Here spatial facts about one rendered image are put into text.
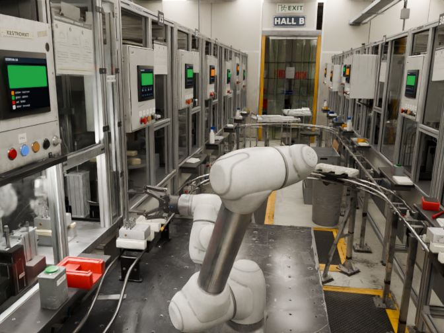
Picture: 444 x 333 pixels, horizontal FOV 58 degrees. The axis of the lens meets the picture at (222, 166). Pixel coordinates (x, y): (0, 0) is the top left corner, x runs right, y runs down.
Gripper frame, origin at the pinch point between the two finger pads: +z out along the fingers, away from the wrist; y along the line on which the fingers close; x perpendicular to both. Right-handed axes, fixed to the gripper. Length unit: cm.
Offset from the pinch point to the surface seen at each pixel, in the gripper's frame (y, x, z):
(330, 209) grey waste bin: -91, -275, -118
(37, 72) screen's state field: 54, 34, 18
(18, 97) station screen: 47, 45, 18
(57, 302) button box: -19, 50, 8
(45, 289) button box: -14, 51, 11
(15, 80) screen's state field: 52, 46, 18
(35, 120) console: 38, 34, 20
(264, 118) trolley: -22, -531, -29
